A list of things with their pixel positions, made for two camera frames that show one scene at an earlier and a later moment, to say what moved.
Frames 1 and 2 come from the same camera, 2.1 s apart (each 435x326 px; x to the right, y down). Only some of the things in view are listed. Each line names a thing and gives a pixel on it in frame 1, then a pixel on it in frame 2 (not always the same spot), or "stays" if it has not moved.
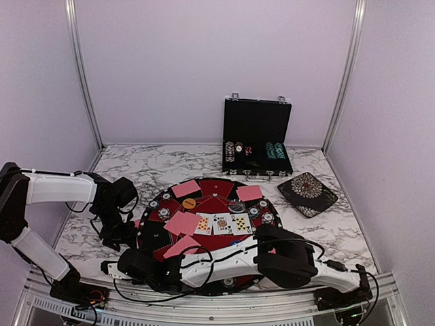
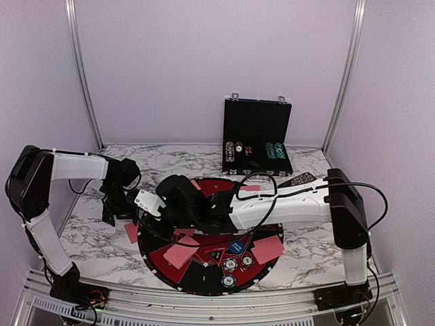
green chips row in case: x=275 y=151 stays
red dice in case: x=248 y=149 stays
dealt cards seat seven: x=249 y=192 stays
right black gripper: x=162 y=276 to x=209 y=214
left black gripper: x=128 y=237 to x=130 y=212
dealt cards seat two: x=185 y=242 stays
